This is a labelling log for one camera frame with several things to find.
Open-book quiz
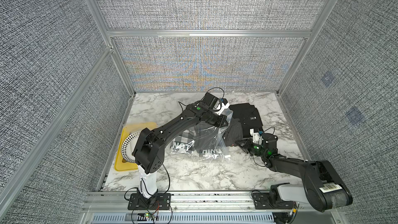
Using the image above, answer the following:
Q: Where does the clear plastic vacuum bag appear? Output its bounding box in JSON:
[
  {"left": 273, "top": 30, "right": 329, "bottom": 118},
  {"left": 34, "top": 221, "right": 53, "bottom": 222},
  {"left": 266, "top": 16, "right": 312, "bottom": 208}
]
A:
[{"left": 167, "top": 108, "right": 233, "bottom": 163}]

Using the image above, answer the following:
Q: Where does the yellow plastic tray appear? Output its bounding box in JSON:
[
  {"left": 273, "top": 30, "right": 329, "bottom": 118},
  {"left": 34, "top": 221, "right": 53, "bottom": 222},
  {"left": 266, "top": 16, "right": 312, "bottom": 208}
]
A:
[{"left": 114, "top": 122, "right": 157, "bottom": 172}]

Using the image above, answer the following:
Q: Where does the black white plaid shirt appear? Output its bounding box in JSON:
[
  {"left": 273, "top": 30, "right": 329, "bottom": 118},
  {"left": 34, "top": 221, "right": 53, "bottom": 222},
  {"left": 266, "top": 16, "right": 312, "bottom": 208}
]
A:
[{"left": 170, "top": 130, "right": 231, "bottom": 161}]

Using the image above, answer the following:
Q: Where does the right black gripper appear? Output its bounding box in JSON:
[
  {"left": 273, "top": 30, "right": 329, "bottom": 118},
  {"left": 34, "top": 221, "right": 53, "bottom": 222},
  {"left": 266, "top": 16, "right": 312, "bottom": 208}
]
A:
[{"left": 234, "top": 138, "right": 267, "bottom": 159}]

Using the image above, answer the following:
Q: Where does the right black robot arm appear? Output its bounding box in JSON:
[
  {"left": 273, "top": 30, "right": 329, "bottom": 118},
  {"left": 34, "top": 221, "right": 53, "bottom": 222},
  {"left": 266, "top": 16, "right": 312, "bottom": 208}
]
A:
[{"left": 235, "top": 132, "right": 353, "bottom": 212}]

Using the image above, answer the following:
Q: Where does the aluminium front rail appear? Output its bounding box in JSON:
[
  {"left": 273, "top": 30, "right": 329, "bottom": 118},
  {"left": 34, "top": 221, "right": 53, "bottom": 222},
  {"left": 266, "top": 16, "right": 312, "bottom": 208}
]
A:
[{"left": 82, "top": 191, "right": 340, "bottom": 213}]

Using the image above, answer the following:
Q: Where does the dark striped shirt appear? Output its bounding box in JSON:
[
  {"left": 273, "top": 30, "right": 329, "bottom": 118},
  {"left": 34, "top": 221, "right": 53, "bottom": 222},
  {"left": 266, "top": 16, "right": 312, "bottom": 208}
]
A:
[{"left": 193, "top": 118, "right": 244, "bottom": 151}]

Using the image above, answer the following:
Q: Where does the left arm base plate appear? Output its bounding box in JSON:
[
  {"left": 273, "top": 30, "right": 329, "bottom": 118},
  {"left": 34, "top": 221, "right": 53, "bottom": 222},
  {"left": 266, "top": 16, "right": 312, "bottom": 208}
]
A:
[{"left": 127, "top": 193, "right": 172, "bottom": 211}]

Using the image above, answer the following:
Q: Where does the white slotted cable duct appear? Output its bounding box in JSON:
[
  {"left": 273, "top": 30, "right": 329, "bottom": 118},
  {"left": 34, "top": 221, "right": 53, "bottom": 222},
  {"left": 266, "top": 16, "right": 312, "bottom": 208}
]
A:
[{"left": 90, "top": 212, "right": 276, "bottom": 224}]

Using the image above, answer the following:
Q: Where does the white patterned plate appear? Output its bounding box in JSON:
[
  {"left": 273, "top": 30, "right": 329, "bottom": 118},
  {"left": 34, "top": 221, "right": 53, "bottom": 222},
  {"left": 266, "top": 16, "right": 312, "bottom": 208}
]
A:
[{"left": 121, "top": 131, "right": 141, "bottom": 163}]

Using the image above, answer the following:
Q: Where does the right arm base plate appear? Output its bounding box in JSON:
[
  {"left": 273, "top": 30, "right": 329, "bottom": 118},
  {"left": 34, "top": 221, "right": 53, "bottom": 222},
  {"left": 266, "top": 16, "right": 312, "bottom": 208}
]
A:
[{"left": 251, "top": 191, "right": 294, "bottom": 210}]

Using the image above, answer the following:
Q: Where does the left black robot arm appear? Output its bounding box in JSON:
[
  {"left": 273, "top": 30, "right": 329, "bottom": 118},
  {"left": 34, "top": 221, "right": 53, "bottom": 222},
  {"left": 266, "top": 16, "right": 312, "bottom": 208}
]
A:
[{"left": 130, "top": 91, "right": 229, "bottom": 200}]

